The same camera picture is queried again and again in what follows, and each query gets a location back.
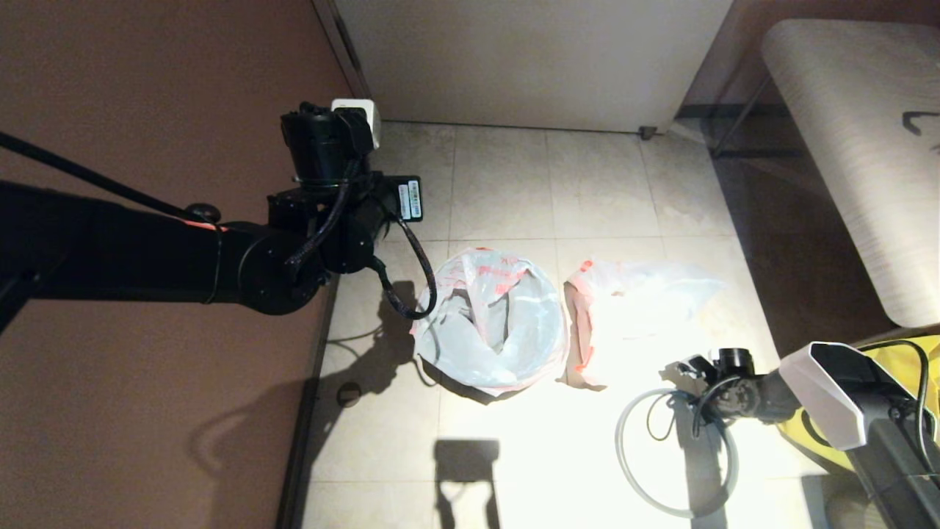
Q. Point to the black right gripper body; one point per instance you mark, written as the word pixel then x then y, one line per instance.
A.
pixel 734 393

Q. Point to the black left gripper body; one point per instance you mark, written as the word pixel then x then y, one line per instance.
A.
pixel 330 213

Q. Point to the white plastic bag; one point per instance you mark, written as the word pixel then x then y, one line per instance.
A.
pixel 646 294

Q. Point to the clear plastic bag red print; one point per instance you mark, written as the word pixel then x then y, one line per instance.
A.
pixel 529 330

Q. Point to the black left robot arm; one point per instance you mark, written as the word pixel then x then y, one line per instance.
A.
pixel 110 250

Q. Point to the yellow plastic bag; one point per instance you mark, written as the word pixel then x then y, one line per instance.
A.
pixel 910 360

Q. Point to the black round trash bin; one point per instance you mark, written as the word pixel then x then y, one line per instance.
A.
pixel 477 393

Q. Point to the small round floor drain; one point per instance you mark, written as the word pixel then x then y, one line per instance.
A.
pixel 349 394

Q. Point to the white cabinet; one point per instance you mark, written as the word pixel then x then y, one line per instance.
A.
pixel 529 66

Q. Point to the small dark cabinet foot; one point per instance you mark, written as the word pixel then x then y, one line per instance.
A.
pixel 646 134

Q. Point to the beige wooden table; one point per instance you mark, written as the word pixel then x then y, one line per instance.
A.
pixel 844 110

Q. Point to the grey metal furniture frame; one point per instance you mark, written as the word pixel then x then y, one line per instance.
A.
pixel 739 117

